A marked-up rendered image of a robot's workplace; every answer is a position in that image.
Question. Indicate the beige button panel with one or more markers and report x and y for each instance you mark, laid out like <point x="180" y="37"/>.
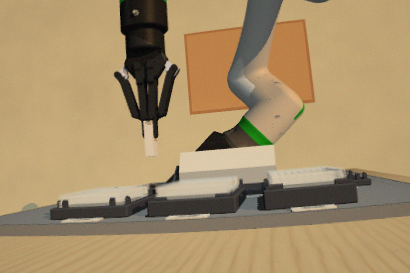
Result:
<point x="248" y="163"/>

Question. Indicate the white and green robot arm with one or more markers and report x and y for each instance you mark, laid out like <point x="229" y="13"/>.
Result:
<point x="273" y="106"/>

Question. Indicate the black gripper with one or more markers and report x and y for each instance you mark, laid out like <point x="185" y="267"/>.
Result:
<point x="146" y="61"/>

